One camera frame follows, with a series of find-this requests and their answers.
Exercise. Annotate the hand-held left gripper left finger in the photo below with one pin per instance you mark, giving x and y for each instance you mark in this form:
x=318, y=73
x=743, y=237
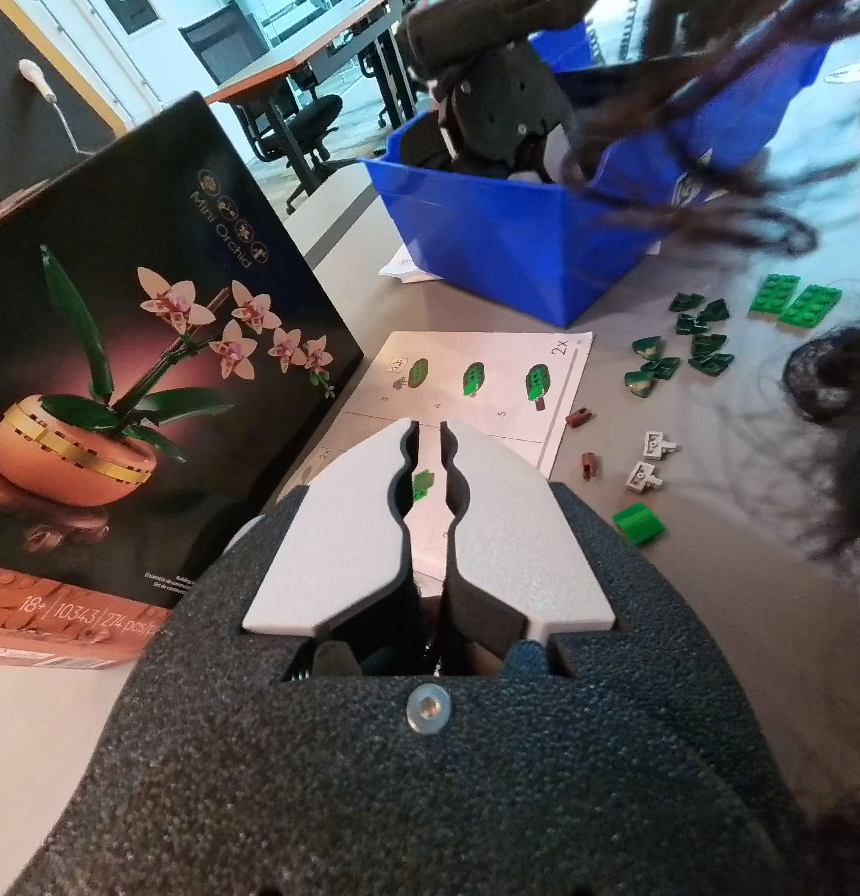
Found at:
x=332, y=546

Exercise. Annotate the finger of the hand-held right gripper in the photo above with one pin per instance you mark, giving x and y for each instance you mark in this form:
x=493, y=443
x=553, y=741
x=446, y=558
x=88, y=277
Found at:
x=557, y=150

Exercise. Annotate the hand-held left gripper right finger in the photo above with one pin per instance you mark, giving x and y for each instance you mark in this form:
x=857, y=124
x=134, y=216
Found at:
x=528, y=553

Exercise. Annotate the blue plastic bin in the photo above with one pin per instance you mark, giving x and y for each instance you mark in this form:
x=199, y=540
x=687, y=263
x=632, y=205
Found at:
x=507, y=238

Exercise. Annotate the small brown brick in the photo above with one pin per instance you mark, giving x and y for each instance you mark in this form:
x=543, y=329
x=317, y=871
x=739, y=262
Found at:
x=578, y=417
x=590, y=465

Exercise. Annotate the green slope brick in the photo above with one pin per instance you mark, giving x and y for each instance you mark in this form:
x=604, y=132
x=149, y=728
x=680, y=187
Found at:
x=639, y=523

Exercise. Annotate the white instruction sheet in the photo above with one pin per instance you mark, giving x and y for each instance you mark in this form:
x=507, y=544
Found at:
x=500, y=413

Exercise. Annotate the black office chair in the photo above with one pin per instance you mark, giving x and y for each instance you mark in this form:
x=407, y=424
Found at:
x=314, y=122

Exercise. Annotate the crumpled white paper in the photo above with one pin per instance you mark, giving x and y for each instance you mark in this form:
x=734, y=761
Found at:
x=409, y=269

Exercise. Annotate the orange edged table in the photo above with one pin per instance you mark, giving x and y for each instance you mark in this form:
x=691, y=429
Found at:
x=290, y=66

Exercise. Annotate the pile of dark green wedges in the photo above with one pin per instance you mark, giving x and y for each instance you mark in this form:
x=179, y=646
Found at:
x=710, y=344

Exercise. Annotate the bright green plate brick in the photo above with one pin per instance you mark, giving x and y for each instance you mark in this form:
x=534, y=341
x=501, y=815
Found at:
x=773, y=292
x=810, y=306

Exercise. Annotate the mesh back office chair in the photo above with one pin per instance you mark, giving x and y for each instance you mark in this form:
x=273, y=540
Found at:
x=220, y=49

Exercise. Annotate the dark orchid set box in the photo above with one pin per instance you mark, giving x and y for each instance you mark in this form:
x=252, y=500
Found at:
x=157, y=245

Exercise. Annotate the person's dark hair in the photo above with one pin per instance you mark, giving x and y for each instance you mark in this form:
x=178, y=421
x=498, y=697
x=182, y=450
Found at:
x=833, y=371

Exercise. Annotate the grey bracket brick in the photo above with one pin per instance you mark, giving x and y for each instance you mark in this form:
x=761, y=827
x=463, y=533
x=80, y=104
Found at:
x=643, y=476
x=660, y=442

